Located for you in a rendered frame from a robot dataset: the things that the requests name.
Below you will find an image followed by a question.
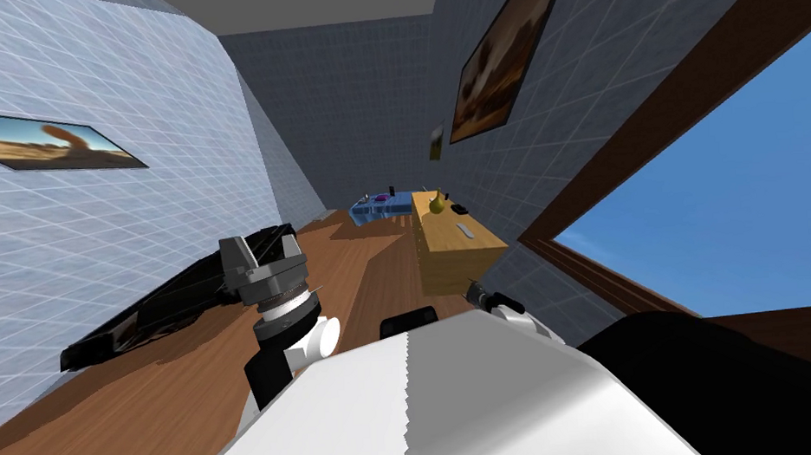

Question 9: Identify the large brown framed picture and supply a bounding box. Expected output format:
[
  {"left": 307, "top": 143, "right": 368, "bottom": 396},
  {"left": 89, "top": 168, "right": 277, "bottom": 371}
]
[{"left": 441, "top": 0, "right": 575, "bottom": 146}]

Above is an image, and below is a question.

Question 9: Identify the blue low table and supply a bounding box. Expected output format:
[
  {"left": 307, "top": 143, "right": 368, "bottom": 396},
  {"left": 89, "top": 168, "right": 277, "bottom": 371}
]
[{"left": 346, "top": 184, "right": 422, "bottom": 228}]

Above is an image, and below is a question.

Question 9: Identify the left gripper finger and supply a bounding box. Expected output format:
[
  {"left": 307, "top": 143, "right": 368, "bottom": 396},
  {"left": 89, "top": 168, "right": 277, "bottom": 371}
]
[
  {"left": 277, "top": 227, "right": 306, "bottom": 263},
  {"left": 217, "top": 235, "right": 258, "bottom": 290}
]

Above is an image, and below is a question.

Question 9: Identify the small yellow wall picture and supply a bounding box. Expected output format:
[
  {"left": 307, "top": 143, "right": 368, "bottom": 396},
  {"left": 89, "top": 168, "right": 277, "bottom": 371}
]
[{"left": 427, "top": 120, "right": 448, "bottom": 162}]

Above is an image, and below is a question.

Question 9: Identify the brown framed window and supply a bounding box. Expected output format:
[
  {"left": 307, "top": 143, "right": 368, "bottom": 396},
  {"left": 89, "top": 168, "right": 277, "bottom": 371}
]
[{"left": 503, "top": 0, "right": 811, "bottom": 398}]

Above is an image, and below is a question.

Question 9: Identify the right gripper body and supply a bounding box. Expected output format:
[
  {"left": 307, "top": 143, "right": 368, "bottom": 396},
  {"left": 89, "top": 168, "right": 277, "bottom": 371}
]
[{"left": 464, "top": 277, "right": 500, "bottom": 312}]

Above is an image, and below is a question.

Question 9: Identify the light wooden cabinet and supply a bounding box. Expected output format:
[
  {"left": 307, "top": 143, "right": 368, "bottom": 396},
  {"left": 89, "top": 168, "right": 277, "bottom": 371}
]
[{"left": 410, "top": 185, "right": 513, "bottom": 298}]

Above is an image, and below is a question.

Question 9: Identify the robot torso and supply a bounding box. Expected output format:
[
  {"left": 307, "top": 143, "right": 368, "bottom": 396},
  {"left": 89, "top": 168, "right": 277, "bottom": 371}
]
[{"left": 173, "top": 292, "right": 710, "bottom": 455}]

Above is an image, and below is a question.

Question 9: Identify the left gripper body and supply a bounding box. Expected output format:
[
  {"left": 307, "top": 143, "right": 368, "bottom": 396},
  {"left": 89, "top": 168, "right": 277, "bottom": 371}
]
[{"left": 236, "top": 251, "right": 313, "bottom": 310}]

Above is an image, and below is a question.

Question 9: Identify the wide desert landscape picture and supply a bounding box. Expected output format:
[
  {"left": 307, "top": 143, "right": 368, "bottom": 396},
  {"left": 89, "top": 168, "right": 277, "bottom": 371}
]
[{"left": 0, "top": 99, "right": 150, "bottom": 177}]

